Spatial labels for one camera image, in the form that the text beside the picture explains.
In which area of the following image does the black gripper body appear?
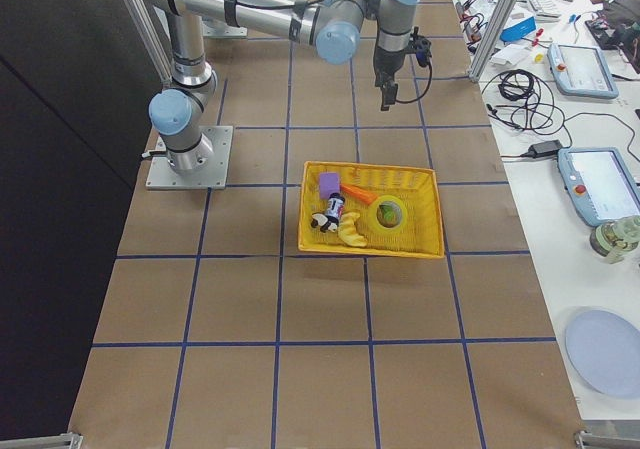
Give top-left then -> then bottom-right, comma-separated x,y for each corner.
373,45 -> 405,88

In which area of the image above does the yellow tape roll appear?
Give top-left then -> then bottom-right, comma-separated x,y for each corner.
367,195 -> 408,235

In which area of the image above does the orange toy carrot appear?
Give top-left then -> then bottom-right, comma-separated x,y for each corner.
340,184 -> 379,206

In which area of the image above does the purple cube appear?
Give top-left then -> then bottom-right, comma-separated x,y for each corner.
318,172 -> 340,200

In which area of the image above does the small printed bottle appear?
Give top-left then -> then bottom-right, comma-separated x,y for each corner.
325,193 -> 345,226

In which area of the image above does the green toy leaf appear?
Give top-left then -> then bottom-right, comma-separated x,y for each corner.
378,203 -> 401,227

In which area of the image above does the blue cardboard box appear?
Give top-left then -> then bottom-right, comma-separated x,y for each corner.
499,16 -> 537,43

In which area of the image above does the panda toy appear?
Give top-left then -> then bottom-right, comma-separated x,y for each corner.
311,213 -> 339,233

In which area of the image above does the yellow plastic basket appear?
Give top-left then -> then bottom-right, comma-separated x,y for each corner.
298,161 -> 444,259

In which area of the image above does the toy croissant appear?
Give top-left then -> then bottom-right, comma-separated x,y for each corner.
338,211 -> 368,248

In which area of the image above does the black power adapter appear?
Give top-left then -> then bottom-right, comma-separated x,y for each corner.
527,140 -> 563,159

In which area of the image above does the far teach pendant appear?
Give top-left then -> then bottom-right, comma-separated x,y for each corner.
547,43 -> 619,100

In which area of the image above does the teach pendant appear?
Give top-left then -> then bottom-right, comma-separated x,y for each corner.
547,43 -> 619,100
557,147 -> 639,227

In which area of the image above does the near teach pendant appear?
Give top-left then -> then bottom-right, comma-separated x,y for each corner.
557,147 -> 639,227

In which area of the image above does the glass jar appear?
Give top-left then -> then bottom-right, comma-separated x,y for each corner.
589,216 -> 639,264

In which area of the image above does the blue plate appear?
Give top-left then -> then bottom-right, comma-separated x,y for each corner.
565,310 -> 639,399

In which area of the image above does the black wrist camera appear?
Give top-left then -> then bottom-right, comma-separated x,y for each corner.
407,33 -> 432,68

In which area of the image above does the aluminium frame post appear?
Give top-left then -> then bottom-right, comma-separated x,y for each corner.
468,0 -> 517,82

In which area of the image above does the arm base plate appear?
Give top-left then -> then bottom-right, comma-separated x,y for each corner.
202,17 -> 248,39
145,126 -> 234,190

